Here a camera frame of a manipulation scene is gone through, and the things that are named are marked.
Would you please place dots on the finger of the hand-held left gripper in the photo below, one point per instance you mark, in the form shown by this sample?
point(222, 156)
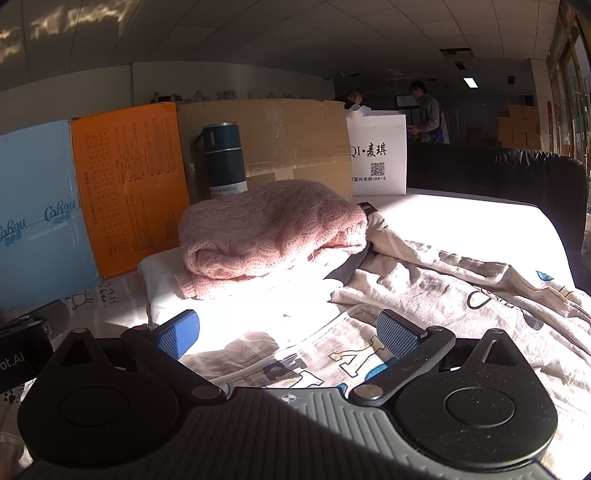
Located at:
point(48, 318)

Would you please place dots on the white folded cloth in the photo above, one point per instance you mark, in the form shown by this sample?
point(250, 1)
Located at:
point(161, 277)

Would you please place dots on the ceiling vent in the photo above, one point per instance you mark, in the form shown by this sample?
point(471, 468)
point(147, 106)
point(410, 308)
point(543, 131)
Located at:
point(456, 51)

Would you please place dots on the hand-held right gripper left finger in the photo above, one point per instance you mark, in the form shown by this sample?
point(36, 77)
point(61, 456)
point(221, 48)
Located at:
point(178, 334)

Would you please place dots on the orange cardboard box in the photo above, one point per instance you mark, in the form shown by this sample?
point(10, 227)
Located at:
point(124, 184)

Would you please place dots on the brown cardboard box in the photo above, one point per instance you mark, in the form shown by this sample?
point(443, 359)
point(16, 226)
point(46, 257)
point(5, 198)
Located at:
point(286, 134)

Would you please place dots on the dark blue vacuum bottle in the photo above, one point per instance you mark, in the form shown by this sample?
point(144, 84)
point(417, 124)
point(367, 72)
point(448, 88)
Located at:
point(224, 166)

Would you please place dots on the window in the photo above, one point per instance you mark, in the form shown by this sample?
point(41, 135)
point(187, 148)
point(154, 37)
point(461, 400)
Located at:
point(568, 92)

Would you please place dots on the ceiling light panel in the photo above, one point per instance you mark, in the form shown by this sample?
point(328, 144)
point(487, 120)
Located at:
point(469, 82)

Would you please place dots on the pink knit sweater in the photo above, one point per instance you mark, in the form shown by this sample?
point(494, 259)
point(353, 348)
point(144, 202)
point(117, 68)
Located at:
point(268, 226)

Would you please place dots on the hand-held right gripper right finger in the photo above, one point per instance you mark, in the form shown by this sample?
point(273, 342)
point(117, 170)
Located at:
point(397, 334)

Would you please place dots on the stack of cardboard boxes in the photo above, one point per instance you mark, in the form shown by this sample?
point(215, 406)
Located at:
point(519, 129)

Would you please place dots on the light blue cardboard box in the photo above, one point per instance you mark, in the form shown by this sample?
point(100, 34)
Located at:
point(37, 184)

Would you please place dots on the white paper bag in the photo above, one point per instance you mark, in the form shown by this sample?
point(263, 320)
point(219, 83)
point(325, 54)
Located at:
point(378, 138)

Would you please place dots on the dark grey garment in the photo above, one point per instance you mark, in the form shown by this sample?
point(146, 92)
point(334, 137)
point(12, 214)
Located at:
point(346, 272)

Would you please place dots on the striped printed bedsheet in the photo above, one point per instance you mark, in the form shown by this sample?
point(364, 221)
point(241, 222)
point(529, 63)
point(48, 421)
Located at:
point(115, 295)

